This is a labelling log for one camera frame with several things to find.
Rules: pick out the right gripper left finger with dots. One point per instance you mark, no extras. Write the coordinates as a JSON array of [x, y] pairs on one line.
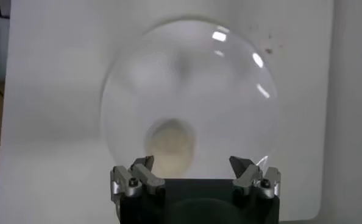
[[144, 179]]

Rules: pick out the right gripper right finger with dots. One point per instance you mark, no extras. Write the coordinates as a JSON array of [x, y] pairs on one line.
[[251, 178]]

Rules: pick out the white steamed baozi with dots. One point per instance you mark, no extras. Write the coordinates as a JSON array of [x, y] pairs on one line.
[[170, 149]]

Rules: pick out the white round plate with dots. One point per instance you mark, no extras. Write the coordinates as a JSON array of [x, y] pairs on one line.
[[199, 91]]

